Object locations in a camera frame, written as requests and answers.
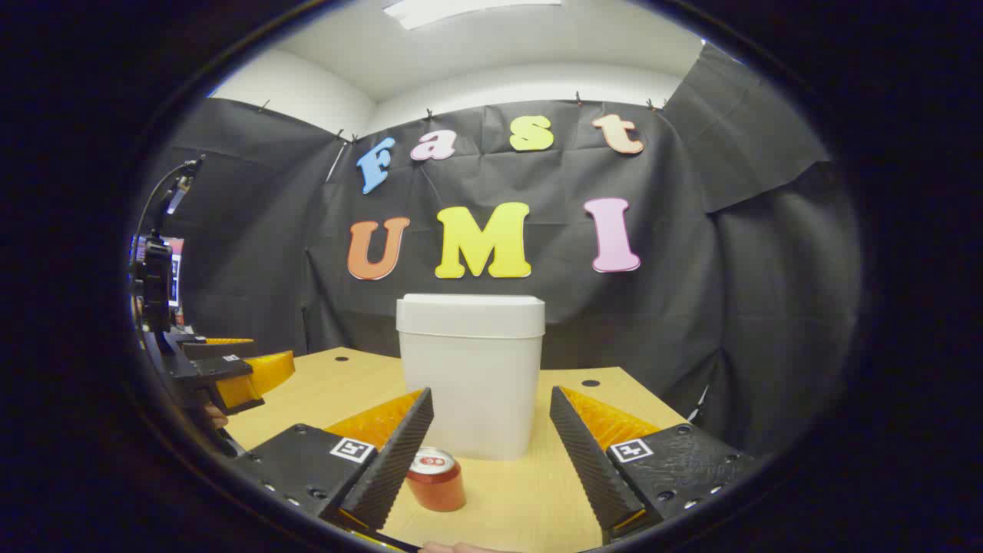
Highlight computer monitor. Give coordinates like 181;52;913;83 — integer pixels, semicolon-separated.
164;238;185;308

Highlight wooden desktop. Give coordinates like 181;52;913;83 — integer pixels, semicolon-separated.
223;347;688;553

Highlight white desktop garbage bin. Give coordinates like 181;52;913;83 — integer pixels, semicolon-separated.
396;294;546;462

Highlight red pop can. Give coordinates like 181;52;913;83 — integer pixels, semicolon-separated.
405;447;467;513

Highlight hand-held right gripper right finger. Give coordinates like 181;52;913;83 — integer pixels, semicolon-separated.
549;386;757;542

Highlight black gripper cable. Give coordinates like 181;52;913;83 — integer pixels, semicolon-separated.
137;156;204;239

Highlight black backdrop cloth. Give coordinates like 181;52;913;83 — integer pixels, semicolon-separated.
138;42;865;462

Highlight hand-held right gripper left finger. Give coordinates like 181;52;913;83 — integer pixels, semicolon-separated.
230;388;435;532

